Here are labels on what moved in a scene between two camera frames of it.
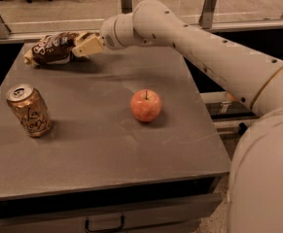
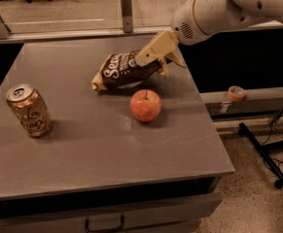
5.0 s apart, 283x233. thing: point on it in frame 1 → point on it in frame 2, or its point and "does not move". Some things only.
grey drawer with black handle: x=174 y=216 does not move
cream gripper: x=108 y=36 → x=187 y=20
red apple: x=146 y=105 does not move
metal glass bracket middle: x=125 y=1 does not move
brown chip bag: x=52 y=49 → x=122 y=70
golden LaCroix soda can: x=31 y=108 does not move
